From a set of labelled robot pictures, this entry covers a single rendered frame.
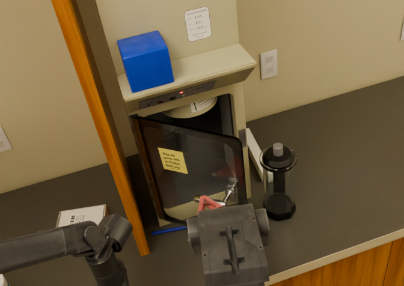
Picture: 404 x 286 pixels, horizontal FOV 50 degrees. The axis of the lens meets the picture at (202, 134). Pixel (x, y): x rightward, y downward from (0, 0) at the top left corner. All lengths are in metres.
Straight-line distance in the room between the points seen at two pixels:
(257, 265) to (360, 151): 1.18
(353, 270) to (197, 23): 0.93
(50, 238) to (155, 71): 0.41
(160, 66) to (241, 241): 0.52
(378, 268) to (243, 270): 1.11
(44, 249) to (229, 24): 0.66
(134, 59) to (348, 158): 0.94
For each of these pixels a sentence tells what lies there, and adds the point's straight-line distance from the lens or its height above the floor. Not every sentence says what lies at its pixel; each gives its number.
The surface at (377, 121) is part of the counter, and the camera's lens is 1.81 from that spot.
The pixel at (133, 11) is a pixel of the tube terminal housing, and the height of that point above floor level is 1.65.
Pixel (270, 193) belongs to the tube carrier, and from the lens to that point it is 1.32.
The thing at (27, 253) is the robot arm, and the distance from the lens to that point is 0.85.
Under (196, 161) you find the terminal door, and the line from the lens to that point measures 1.10.
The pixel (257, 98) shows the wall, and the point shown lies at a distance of 1.79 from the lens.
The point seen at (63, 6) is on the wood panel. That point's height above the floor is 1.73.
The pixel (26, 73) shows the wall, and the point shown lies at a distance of 1.55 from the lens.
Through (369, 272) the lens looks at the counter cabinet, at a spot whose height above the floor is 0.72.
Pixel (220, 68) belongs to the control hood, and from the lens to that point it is 1.02.
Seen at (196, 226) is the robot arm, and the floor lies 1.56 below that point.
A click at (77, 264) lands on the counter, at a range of 1.43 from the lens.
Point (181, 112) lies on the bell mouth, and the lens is 1.20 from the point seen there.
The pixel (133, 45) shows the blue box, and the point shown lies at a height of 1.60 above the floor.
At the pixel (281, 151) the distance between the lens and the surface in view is 1.25.
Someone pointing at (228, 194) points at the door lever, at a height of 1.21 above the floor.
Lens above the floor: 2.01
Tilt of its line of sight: 38 degrees down
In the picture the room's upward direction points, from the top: 9 degrees counter-clockwise
